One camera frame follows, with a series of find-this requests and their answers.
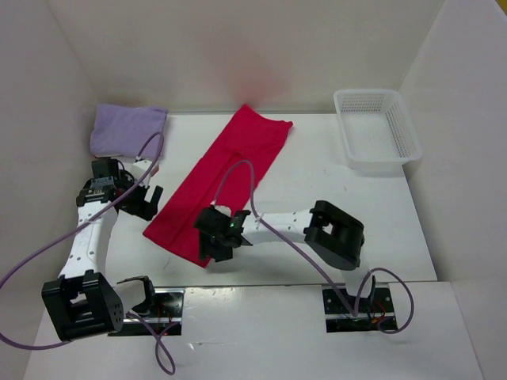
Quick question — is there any lavender t shirt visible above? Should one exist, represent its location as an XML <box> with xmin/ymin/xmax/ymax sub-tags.
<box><xmin>90</xmin><ymin>104</ymin><xmax>169</xmax><ymax>158</ymax></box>

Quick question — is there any pink t shirt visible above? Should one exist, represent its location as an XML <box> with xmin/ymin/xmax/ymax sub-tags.
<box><xmin>143</xmin><ymin>104</ymin><xmax>293</xmax><ymax>268</ymax></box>

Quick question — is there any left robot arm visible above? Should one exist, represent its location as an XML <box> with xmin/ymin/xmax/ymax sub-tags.
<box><xmin>41</xmin><ymin>158</ymin><xmax>163</xmax><ymax>342</ymax></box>

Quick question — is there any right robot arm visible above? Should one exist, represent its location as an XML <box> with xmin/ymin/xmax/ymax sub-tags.
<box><xmin>194</xmin><ymin>200</ymin><xmax>375</xmax><ymax>316</ymax></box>

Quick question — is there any white laundry basket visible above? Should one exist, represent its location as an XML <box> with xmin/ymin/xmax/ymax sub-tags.
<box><xmin>334</xmin><ymin>89</ymin><xmax>422</xmax><ymax>173</ymax></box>

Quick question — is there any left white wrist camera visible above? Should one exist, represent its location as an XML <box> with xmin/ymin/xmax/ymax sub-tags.
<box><xmin>130</xmin><ymin>159</ymin><xmax>159</xmax><ymax>188</ymax></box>

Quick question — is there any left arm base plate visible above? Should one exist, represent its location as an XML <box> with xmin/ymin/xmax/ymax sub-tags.
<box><xmin>109</xmin><ymin>287</ymin><xmax>185</xmax><ymax>337</ymax></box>

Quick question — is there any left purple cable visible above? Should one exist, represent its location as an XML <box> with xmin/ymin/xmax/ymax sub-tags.
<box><xmin>0</xmin><ymin>131</ymin><xmax>181</xmax><ymax>375</ymax></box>

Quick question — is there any purple cable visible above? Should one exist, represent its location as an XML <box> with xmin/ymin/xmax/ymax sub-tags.
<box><xmin>212</xmin><ymin>159</ymin><xmax>417</xmax><ymax>334</ymax></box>
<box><xmin>0</xmin><ymin>131</ymin><xmax>181</xmax><ymax>375</ymax></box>

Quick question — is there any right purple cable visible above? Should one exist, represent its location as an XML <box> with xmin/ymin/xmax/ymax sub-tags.
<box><xmin>212</xmin><ymin>159</ymin><xmax>417</xmax><ymax>334</ymax></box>

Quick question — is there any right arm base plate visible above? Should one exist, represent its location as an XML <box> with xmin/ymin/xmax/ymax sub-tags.
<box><xmin>322</xmin><ymin>286</ymin><xmax>398</xmax><ymax>333</ymax></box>

